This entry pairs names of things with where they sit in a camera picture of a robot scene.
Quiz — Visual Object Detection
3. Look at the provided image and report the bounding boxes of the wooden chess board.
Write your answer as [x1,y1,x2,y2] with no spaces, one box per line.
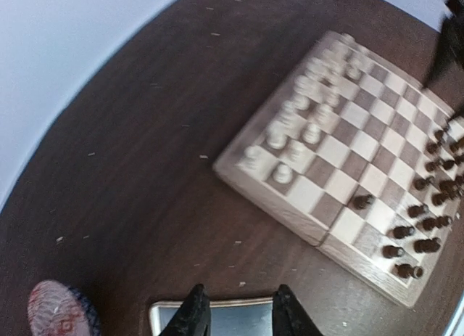
[214,31,463,307]

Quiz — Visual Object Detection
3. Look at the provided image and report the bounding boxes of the red patterned bowl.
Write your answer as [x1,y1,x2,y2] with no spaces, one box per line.
[27,280,102,335]

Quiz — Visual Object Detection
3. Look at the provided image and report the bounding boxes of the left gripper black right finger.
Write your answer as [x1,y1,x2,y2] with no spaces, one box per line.
[272,284,323,336]

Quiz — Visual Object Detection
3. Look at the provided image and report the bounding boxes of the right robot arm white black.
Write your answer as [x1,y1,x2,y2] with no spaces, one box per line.
[420,0,463,91]

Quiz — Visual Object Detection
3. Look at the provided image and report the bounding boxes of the black chess piece corner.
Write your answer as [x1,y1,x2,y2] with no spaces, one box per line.
[395,263,424,279]

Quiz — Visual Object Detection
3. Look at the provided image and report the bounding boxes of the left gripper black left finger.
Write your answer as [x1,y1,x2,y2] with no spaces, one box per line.
[159,284,212,336]

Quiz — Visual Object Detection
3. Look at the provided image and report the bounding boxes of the metal tray wooden rim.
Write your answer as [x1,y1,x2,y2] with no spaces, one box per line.
[149,297,273,336]

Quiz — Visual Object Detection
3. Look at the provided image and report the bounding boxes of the black pawn file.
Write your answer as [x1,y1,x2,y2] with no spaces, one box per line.
[392,226,415,239]
[407,204,429,218]
[413,176,434,191]

